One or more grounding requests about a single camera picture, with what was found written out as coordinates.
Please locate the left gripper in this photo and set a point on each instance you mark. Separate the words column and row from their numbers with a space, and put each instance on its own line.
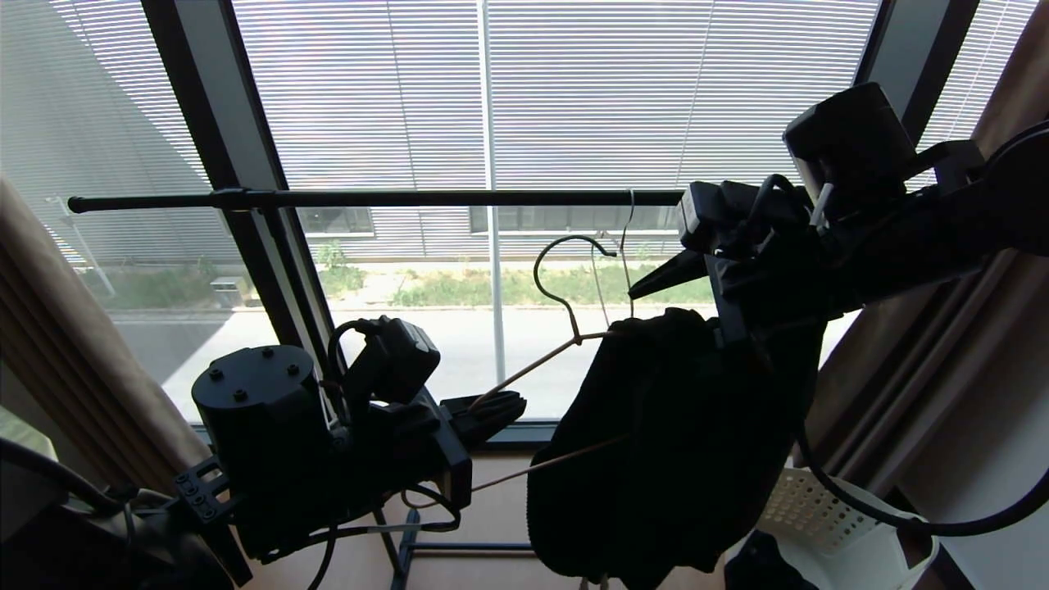
column 418, row 451

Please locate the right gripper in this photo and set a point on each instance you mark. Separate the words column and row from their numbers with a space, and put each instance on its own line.
column 778, row 283

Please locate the pink clothes hanger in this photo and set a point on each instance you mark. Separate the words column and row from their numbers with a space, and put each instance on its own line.
column 533, row 367
column 629, row 213

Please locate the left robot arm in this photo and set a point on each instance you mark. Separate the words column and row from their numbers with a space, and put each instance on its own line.
column 254, row 426

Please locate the black clothes rack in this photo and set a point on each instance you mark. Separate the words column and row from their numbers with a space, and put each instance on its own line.
column 369, row 198

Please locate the white laundry basket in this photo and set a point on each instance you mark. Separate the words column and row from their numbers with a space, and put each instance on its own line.
column 819, row 516

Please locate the brown curtain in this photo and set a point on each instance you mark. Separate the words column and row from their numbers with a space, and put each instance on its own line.
column 901, row 369
column 82, row 352

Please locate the black garment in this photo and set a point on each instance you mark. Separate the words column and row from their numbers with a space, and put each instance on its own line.
column 762, row 565

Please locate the window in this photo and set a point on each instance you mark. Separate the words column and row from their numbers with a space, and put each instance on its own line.
column 205, row 106

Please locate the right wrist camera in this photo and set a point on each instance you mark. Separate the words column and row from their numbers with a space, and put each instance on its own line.
column 713, row 213

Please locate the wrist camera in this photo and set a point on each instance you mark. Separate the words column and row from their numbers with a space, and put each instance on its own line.
column 713, row 213
column 393, row 360

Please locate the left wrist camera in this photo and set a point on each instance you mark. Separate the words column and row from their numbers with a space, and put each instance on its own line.
column 393, row 360

